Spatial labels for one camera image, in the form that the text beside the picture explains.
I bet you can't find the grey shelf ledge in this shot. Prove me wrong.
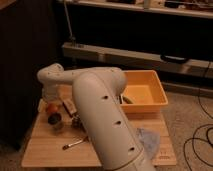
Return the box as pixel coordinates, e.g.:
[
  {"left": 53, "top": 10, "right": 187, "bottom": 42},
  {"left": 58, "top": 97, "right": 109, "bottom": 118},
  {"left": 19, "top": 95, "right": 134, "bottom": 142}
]
[{"left": 62, "top": 42, "right": 213, "bottom": 79}]

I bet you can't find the metal cup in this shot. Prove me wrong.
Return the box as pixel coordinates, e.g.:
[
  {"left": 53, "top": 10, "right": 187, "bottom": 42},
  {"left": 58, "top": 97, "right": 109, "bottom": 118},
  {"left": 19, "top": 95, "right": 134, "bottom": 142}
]
[{"left": 48, "top": 113, "right": 63, "bottom": 131}]

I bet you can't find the yellow plastic bin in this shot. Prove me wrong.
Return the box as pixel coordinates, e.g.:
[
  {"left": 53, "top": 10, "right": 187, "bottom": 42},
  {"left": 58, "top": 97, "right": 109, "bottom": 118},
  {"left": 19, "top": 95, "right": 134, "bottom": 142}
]
[{"left": 122, "top": 70, "right": 168, "bottom": 113}]

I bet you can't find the red orange apple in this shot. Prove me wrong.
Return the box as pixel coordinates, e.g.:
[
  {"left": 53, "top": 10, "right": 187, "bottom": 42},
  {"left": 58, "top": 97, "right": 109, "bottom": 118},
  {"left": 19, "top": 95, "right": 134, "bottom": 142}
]
[{"left": 46, "top": 103, "right": 59, "bottom": 115}]

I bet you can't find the white handled utensil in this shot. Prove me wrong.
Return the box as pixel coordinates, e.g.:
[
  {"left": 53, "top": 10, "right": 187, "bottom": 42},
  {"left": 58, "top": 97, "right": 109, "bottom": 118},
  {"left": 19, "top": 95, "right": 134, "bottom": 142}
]
[{"left": 119, "top": 95, "right": 124, "bottom": 104}]

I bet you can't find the metal fork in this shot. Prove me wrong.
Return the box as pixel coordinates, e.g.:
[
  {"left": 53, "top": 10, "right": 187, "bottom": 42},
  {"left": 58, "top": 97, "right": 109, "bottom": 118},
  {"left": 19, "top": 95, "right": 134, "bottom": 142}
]
[{"left": 62, "top": 136, "right": 88, "bottom": 150}]

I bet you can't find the blue cloth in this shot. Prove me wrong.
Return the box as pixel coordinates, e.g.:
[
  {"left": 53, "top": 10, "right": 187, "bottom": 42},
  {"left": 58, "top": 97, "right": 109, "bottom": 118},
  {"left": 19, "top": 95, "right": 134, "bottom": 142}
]
[{"left": 136, "top": 128, "right": 160, "bottom": 159}]

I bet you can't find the green item in bin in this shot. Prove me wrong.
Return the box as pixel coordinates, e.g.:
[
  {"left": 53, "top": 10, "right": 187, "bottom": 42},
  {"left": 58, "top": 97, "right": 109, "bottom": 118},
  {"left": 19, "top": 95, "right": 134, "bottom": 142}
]
[{"left": 123, "top": 97, "right": 133, "bottom": 104}]

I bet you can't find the black floor cable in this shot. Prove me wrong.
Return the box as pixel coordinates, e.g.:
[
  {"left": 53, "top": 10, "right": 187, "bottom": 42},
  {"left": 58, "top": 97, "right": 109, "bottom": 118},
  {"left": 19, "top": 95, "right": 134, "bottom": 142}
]
[{"left": 182, "top": 61, "right": 213, "bottom": 171}]

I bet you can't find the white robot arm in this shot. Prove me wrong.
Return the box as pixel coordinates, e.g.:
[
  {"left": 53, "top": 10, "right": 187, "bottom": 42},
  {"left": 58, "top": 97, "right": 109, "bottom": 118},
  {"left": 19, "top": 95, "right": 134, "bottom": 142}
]
[{"left": 37, "top": 63, "right": 156, "bottom": 171}]

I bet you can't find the dark grapes bunch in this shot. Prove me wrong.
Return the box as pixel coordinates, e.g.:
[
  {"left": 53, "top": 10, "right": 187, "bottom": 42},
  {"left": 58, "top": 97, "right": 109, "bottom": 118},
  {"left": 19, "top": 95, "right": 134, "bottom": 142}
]
[{"left": 72, "top": 116, "right": 82, "bottom": 128}]

